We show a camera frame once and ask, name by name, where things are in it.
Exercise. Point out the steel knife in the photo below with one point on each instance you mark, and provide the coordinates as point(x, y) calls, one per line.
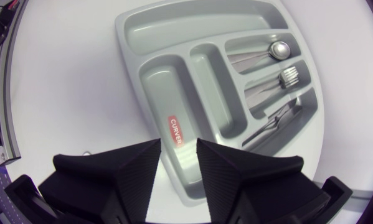
point(275, 124)

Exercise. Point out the steel fork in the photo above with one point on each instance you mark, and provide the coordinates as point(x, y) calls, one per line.
point(288, 77)

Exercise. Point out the steel spoon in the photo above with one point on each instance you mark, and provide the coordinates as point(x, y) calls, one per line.
point(279, 50)

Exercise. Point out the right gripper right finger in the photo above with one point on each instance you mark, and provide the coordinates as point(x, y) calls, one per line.
point(254, 186)

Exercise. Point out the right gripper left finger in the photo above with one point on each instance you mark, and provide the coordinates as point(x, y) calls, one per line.
point(111, 183)

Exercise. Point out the grey cutlery tray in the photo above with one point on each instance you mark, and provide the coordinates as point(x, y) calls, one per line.
point(186, 90)

